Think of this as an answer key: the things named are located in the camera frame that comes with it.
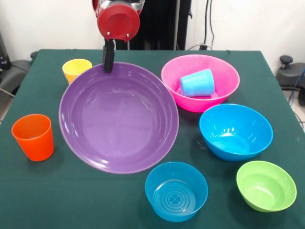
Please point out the blue cup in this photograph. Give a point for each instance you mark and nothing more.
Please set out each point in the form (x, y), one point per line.
(197, 83)

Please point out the small blue patterned bowl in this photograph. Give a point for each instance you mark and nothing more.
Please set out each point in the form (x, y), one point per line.
(176, 195)

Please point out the black pedestal leg with caster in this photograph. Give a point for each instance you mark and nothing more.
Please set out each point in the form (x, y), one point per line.
(14, 71)
(290, 76)

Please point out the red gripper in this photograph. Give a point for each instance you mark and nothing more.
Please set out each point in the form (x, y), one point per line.
(119, 22)

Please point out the large blue bowl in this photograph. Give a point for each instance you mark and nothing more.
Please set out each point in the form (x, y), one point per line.
(233, 140)

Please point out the purple bowl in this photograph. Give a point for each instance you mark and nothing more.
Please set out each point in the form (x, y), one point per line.
(119, 119)

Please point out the pink bowl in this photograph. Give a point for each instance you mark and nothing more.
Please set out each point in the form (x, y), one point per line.
(226, 78)

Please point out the orange cup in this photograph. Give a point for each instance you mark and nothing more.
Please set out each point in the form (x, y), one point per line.
(35, 143)

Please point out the yellow cup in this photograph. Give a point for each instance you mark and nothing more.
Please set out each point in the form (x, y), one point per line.
(75, 69)

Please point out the green bowl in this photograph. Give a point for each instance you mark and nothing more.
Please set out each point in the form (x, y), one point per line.
(265, 188)

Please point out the dark green table cloth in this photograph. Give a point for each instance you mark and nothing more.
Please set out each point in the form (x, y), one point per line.
(47, 190)

